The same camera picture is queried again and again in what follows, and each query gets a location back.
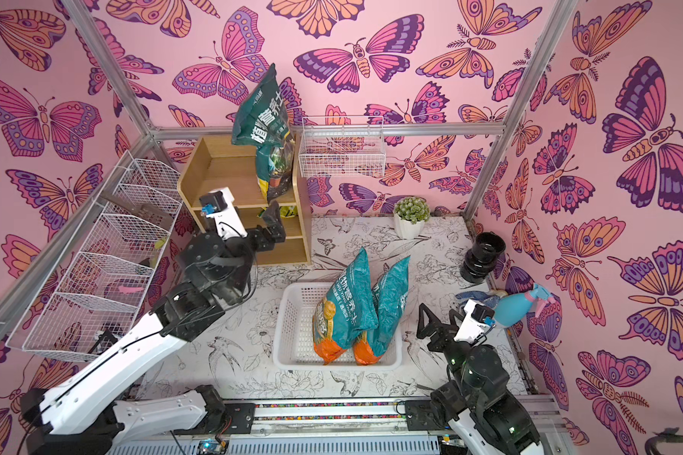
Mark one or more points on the small yellow packet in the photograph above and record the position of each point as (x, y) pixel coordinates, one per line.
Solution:
(288, 212)

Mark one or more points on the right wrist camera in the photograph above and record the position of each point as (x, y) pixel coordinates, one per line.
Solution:
(477, 322)

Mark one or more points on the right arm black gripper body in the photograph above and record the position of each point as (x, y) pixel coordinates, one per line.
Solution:
(444, 340)

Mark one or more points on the potted green succulent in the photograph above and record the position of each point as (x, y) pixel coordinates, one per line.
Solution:
(410, 215)

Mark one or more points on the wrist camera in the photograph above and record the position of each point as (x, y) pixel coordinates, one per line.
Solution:
(218, 208)
(477, 322)

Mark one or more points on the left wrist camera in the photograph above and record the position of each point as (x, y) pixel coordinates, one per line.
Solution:
(218, 208)

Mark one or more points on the white plastic basket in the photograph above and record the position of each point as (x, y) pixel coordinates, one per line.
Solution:
(293, 343)

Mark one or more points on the wooden three-tier shelf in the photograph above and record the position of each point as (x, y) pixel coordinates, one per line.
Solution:
(216, 164)

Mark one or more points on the teal spray bottle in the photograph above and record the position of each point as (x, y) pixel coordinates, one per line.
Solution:
(512, 308)

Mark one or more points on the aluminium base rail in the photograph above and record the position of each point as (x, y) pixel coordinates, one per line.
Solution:
(387, 425)

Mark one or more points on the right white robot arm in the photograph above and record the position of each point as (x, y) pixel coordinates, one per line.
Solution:
(476, 403)

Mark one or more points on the stacked black plant pots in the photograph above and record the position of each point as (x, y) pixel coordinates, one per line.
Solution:
(481, 258)

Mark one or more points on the teal orange fertilizer bag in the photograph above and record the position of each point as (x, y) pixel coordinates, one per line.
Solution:
(390, 298)
(345, 312)

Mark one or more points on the white wire wall basket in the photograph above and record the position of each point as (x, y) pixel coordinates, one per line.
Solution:
(341, 146)

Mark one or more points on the white wire basket rack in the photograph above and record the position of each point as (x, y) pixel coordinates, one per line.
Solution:
(110, 276)

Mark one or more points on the black item in rack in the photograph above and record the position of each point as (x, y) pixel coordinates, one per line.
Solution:
(103, 341)

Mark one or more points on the dark green soil bag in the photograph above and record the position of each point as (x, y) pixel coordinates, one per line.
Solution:
(262, 122)

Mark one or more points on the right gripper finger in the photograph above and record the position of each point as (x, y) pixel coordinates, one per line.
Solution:
(455, 320)
(428, 323)

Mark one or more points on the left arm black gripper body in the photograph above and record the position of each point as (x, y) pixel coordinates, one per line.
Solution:
(255, 243)

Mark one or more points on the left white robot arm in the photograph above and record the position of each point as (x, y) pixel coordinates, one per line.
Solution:
(85, 414)

